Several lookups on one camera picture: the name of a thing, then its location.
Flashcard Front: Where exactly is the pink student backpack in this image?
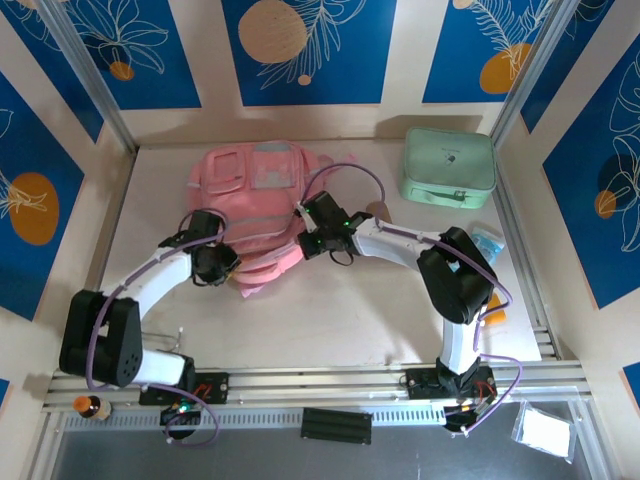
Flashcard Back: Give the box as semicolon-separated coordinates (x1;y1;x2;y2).
185;141;359;300

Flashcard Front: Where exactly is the clear bag with white card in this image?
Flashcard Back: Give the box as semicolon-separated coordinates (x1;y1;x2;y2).
512;399;576;461

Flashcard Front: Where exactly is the mint green zip case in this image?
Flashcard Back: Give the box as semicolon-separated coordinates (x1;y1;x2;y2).
398;127;499;210

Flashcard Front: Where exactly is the slotted metal strip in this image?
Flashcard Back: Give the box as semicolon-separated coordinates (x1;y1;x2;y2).
62;407;449;432

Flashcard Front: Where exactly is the light blue tissue packet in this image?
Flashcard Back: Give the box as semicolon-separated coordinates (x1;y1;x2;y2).
469;225;505;266

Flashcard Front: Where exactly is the orange tape roll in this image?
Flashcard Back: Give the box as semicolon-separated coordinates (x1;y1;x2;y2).
482;294;510;326

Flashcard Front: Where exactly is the brown bottle with orange cap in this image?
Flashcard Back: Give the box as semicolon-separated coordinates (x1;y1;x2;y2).
73;394;114;421

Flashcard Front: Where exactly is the black ribbed block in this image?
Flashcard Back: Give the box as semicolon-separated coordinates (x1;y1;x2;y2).
300;407;374;446

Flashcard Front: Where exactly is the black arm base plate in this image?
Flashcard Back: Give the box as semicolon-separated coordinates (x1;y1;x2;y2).
404;367;499;401
138;372;230;406

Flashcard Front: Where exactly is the aluminium mounting rail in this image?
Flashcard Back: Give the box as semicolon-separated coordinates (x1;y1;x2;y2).
42;362;594;416

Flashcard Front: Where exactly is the blue floral wall poster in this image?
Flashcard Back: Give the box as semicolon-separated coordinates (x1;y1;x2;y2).
542;44;640;310
0;72;86;321
221;0;399;107
519;0;616;134
57;0;203;111
0;9;105;144
422;0;551;105

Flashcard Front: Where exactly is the aluminium side rail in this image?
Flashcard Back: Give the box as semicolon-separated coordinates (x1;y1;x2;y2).
494;144;564;361

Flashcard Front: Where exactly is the aluminium frame post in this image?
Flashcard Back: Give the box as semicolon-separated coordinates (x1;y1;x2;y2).
37;0;139;154
489;0;569;146

